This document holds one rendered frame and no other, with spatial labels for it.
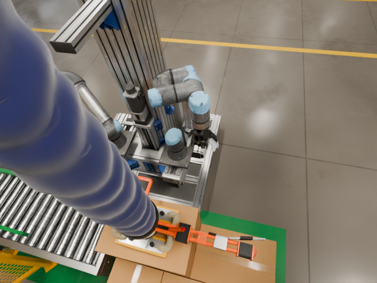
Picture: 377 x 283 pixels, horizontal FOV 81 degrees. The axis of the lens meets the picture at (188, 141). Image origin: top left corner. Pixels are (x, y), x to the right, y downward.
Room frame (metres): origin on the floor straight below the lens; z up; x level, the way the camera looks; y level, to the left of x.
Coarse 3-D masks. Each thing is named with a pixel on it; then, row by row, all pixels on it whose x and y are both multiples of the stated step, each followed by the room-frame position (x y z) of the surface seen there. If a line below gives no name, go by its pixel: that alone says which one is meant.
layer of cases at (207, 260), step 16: (208, 240) 0.29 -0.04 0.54; (240, 240) 0.25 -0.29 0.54; (256, 240) 0.24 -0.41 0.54; (272, 240) 0.22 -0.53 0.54; (208, 256) 0.18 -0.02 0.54; (224, 256) 0.16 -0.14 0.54; (256, 256) 0.13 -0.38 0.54; (272, 256) 0.11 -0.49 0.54; (112, 272) 0.17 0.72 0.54; (128, 272) 0.15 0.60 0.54; (144, 272) 0.13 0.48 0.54; (160, 272) 0.12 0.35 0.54; (192, 272) 0.09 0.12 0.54; (208, 272) 0.07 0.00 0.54; (224, 272) 0.06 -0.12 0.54; (240, 272) 0.04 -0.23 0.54; (256, 272) 0.03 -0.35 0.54; (272, 272) 0.01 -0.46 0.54
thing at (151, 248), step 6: (120, 240) 0.29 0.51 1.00; (126, 240) 0.29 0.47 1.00; (132, 240) 0.28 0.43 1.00; (150, 240) 0.27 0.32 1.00; (156, 240) 0.26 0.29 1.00; (162, 240) 0.26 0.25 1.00; (126, 246) 0.26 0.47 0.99; (132, 246) 0.25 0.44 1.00; (138, 246) 0.25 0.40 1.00; (150, 246) 0.23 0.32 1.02; (156, 246) 0.23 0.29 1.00; (150, 252) 0.20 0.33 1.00; (156, 252) 0.20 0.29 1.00; (162, 252) 0.19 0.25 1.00
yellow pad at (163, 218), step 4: (156, 204) 0.49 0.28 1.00; (160, 208) 0.45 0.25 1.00; (164, 208) 0.45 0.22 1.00; (168, 208) 0.45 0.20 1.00; (160, 212) 0.42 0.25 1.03; (164, 212) 0.42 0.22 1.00; (176, 212) 0.41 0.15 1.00; (160, 216) 0.40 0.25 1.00; (164, 216) 0.40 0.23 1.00; (160, 220) 0.38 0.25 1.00; (164, 220) 0.38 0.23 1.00; (168, 220) 0.37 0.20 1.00; (172, 220) 0.37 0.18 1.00
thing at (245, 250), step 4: (240, 244) 0.16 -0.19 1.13; (244, 244) 0.15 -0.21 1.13; (248, 244) 0.15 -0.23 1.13; (240, 248) 0.14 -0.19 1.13; (244, 248) 0.13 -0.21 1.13; (248, 248) 0.13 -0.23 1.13; (252, 248) 0.13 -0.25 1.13; (240, 252) 0.12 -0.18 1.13; (244, 252) 0.12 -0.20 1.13; (248, 252) 0.11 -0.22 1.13; (252, 252) 0.11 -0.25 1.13; (236, 256) 0.11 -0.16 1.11; (240, 256) 0.10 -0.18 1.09; (244, 256) 0.10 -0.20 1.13; (248, 256) 0.10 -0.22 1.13; (252, 256) 0.09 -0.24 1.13; (252, 260) 0.07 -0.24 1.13
